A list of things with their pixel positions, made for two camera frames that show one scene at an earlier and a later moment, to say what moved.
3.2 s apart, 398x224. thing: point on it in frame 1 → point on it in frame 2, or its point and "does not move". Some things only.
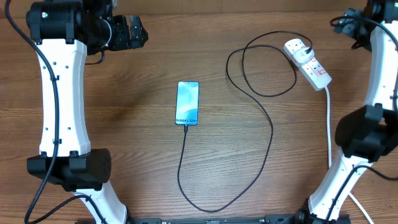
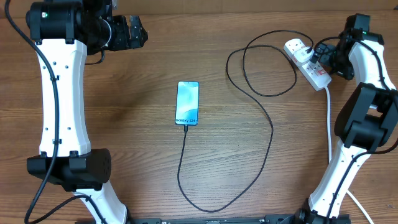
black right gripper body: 354,27 → 342,65
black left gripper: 124,40 does not move
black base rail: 216,219 does not move
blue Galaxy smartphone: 187,105 does not move
